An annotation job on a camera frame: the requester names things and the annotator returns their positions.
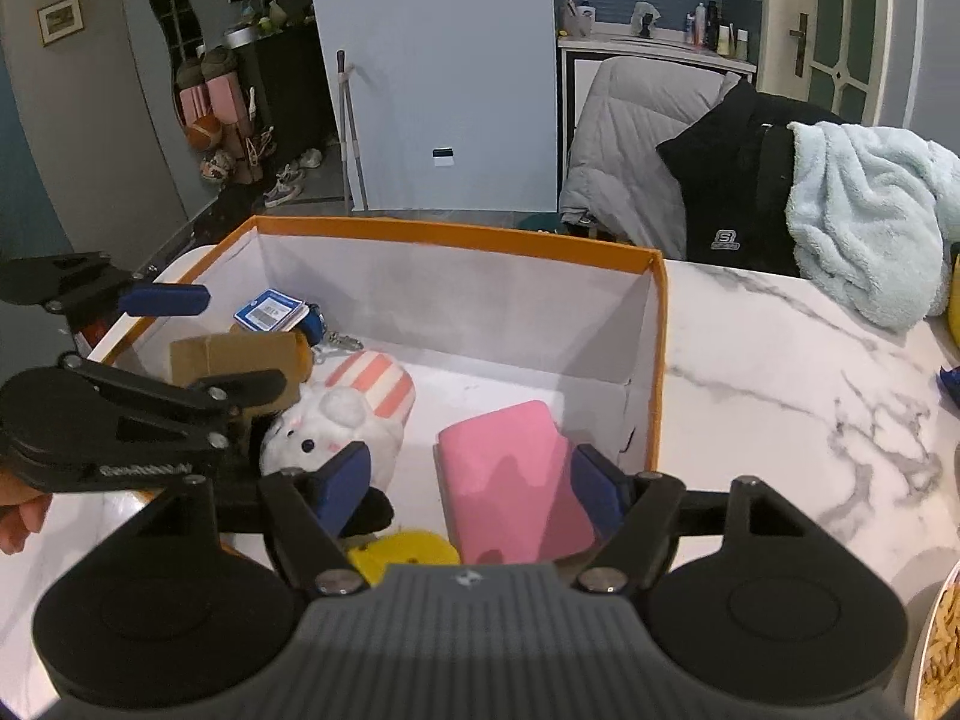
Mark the white plush doll striped hat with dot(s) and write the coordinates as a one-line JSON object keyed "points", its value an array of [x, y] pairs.
{"points": [[330, 412]]}

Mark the person's left hand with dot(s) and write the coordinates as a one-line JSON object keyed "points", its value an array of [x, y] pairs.
{"points": [[19, 517]]}

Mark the white sneaker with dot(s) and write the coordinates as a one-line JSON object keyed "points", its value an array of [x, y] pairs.
{"points": [[311, 159], [283, 191]]}

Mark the pink sports bag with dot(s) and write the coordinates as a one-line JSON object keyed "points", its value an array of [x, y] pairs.
{"points": [[193, 97], [227, 101]]}

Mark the small blue object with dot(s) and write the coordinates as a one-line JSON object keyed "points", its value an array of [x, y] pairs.
{"points": [[950, 384]]}

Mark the framed wall picture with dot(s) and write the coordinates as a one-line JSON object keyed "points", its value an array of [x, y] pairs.
{"points": [[60, 20]]}

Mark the wavy wall mirror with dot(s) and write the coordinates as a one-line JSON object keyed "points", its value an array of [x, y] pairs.
{"points": [[176, 15]]}

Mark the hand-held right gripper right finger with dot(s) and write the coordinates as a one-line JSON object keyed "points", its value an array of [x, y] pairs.
{"points": [[596, 495]]}

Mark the black cabinet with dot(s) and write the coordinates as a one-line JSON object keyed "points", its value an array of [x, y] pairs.
{"points": [[292, 105]]}

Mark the light blue fleece blanket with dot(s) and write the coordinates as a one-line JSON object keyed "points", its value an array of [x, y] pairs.
{"points": [[870, 217]]}

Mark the metal basin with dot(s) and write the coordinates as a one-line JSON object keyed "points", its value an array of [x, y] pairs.
{"points": [[241, 36]]}

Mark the black bottle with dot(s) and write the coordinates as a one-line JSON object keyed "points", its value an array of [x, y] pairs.
{"points": [[712, 24]]}

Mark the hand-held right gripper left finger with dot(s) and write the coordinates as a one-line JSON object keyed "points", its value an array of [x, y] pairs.
{"points": [[341, 484]]}

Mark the gold square box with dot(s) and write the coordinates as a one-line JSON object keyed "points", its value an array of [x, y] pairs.
{"points": [[225, 356]]}

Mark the white glazed door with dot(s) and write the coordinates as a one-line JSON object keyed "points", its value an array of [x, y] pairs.
{"points": [[832, 22]]}

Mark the plush tiger with blue tag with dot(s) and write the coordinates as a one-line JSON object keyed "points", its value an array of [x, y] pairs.
{"points": [[270, 311]]}

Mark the pile of fries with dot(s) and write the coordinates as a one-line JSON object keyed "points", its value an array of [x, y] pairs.
{"points": [[946, 652]]}

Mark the orange cardboard box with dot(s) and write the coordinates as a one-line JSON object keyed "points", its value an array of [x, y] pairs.
{"points": [[450, 292]]}

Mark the white bowl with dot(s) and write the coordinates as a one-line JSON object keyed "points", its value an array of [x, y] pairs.
{"points": [[919, 660]]}

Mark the yellow round toy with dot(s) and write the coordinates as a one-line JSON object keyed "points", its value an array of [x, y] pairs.
{"points": [[405, 551]]}

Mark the worn patterned ball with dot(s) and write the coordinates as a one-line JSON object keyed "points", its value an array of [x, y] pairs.
{"points": [[216, 165]]}

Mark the grey down jacket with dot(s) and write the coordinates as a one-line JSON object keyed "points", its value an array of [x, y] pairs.
{"points": [[622, 135]]}

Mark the yellow bowl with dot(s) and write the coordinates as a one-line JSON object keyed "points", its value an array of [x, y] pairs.
{"points": [[955, 292]]}

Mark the pink pad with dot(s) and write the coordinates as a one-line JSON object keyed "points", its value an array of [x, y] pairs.
{"points": [[502, 480]]}

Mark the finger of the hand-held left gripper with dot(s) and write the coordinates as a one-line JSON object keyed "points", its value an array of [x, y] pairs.
{"points": [[240, 390], [165, 300]]}

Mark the black jacket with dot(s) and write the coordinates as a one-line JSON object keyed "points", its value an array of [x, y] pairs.
{"points": [[720, 180]]}

